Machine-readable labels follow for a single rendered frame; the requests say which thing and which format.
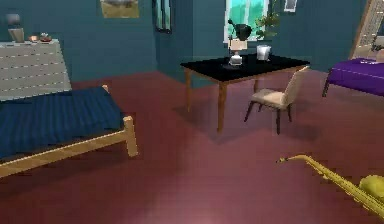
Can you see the small white framed picture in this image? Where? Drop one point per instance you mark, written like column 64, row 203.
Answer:
column 290, row 4

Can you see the dark framed wall picture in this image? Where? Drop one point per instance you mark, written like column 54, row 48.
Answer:
column 162, row 15

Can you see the window with white frame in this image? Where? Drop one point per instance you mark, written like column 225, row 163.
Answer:
column 246, row 15

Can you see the black watering can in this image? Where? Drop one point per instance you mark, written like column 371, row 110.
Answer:
column 241, row 29

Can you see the green house plant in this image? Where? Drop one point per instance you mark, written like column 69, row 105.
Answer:
column 268, row 23

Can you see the purple bed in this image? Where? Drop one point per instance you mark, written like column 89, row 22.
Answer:
column 358, row 75

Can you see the small orange bowl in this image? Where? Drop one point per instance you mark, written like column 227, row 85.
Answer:
column 33, row 38

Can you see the wooden lattice door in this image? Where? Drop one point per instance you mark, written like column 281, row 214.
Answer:
column 366, row 28

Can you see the yellow framed picture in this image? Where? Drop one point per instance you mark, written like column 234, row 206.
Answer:
column 120, row 8

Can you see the white flowerpot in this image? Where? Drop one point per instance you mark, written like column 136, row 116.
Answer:
column 263, row 52

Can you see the table lamp with beige shade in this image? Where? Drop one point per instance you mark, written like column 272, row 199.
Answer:
column 237, row 50

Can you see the golden saxophone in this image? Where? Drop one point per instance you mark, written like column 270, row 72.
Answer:
column 363, row 190

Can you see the beige chair with dark legs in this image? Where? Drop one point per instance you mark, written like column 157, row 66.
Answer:
column 278, row 96

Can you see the white chest of drawers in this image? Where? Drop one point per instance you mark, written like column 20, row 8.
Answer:
column 30, row 68

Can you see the blue bed with wooden frame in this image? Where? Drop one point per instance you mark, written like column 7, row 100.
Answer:
column 56, row 113

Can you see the black top wooden table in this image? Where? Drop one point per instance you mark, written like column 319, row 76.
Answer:
column 243, row 68

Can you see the red dish with food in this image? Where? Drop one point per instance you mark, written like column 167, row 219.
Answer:
column 45, row 37

